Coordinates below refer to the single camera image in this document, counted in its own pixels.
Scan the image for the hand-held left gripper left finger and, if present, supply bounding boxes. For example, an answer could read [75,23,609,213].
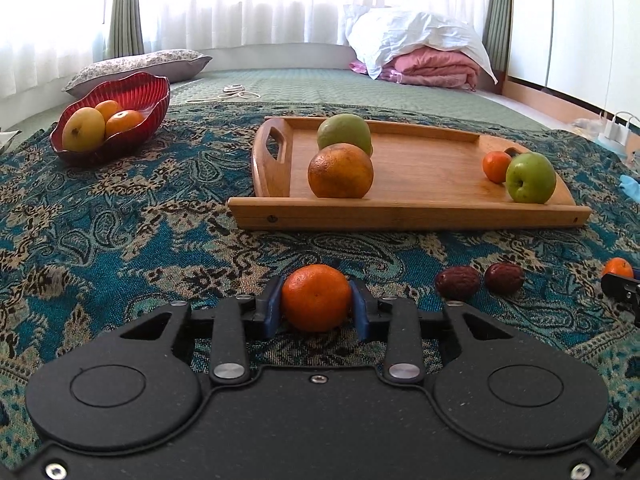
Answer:
[100,276,285,387]

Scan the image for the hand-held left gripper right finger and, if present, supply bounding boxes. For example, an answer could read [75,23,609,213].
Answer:
[349,279,531,387]

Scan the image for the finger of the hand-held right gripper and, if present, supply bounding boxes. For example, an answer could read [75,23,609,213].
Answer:
[600,269,640,328]

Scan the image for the orange mandarin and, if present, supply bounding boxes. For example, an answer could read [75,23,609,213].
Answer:
[601,257,635,280]
[281,264,352,333]

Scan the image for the large mottled orange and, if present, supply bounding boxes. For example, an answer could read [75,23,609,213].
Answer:
[307,143,375,200]

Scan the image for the green apple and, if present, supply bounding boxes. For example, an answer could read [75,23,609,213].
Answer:
[316,113,373,157]
[505,152,557,205]

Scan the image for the wooden tray with handles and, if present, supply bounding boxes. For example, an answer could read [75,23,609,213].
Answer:
[227,116,592,232]

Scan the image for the small mandarin with green stem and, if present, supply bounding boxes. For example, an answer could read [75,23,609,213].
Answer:
[482,151,513,184]

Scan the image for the red dried date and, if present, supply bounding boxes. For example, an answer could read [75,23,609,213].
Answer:
[434,266,482,300]
[483,261,526,295]

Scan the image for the teal paisley patterned blanket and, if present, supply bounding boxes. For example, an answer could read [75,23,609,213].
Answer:
[0,102,640,466]

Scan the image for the white charger plug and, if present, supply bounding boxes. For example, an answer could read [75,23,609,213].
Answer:
[602,111,640,143]

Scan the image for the clear plastic bag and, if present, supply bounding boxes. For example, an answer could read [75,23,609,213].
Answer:
[570,117,603,136]

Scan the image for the green quilted bedspread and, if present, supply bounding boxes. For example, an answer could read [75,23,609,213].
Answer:
[10,67,556,136]

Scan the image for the orange fruit in bowl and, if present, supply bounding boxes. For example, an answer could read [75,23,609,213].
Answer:
[94,100,123,122]
[104,109,146,138]

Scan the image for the red ribbed glass bowl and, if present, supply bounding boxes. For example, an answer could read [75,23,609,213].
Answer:
[49,72,172,167]

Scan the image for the folded pink blanket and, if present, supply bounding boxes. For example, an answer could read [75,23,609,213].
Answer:
[350,49,480,92]

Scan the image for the yellow mango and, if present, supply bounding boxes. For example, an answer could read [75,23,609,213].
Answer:
[61,107,107,153]

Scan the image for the white wardrobe with wooden base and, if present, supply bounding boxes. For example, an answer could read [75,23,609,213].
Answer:
[502,0,640,121]

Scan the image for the white and pink bedding pile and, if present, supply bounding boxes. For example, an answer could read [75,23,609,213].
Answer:
[342,4,498,85]

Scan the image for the floral pillow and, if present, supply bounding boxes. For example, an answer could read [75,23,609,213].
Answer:
[62,49,213,98]

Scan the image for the white sheer curtain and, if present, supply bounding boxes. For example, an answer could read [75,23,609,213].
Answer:
[0,0,493,106]

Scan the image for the green curtain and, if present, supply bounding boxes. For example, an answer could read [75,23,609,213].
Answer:
[102,0,146,61]
[482,0,516,78]

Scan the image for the white tissue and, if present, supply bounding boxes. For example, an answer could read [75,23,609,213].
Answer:
[0,129,23,156]

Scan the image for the white cord on bed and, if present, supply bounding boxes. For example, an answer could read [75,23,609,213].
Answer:
[192,82,263,106]

